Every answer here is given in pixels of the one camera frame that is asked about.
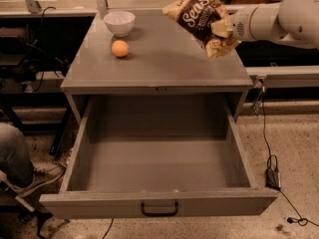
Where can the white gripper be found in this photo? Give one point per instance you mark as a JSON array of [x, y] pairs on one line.
[[239, 27]]

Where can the brown sea salt chip bag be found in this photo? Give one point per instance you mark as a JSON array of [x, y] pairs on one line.
[[195, 16]]

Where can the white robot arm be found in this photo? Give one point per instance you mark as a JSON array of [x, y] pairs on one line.
[[293, 23]]

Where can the grey cabinet counter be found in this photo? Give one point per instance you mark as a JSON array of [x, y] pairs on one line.
[[163, 58]]

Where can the open grey top drawer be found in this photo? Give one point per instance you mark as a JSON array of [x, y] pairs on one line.
[[158, 150]]

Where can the white ceramic bowl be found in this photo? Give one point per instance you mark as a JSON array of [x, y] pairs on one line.
[[120, 23]]

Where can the orange fruit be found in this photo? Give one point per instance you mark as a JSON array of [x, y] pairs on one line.
[[120, 48]]

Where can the black power adapter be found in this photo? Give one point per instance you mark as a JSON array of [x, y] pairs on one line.
[[273, 179]]

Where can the dark machine left shelf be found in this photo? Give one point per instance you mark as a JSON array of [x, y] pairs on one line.
[[17, 61]]

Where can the grey sneaker shoe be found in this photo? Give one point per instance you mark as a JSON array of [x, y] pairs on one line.
[[40, 178]]

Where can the person's jeans leg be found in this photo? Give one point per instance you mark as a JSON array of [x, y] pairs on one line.
[[15, 160]]

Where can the black chair base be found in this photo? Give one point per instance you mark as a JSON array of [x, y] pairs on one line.
[[27, 218]]

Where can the black drawer handle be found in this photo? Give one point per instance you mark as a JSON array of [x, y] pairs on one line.
[[159, 210]]

